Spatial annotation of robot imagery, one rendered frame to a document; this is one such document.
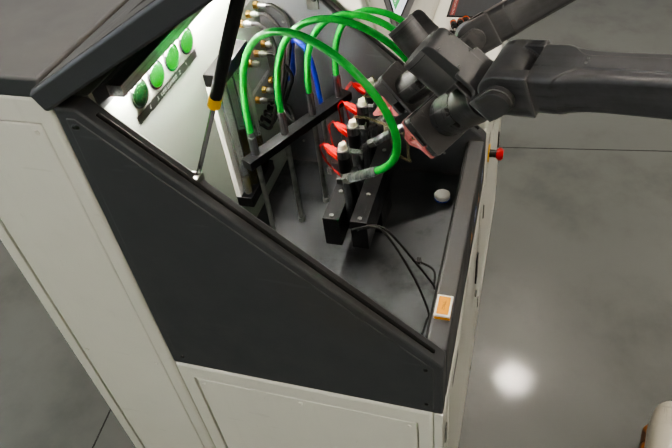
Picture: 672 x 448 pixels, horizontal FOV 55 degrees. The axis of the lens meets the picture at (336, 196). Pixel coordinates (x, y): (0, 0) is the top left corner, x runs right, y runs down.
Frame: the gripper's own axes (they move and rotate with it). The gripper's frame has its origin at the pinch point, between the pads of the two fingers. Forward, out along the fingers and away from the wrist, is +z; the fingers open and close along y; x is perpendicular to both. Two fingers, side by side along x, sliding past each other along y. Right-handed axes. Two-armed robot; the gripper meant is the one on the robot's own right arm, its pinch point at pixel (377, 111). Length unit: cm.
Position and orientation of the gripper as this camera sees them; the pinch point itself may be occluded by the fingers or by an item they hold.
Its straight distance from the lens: 123.8
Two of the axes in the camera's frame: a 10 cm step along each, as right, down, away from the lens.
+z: -5.4, 3.3, 7.7
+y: -6.7, -7.2, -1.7
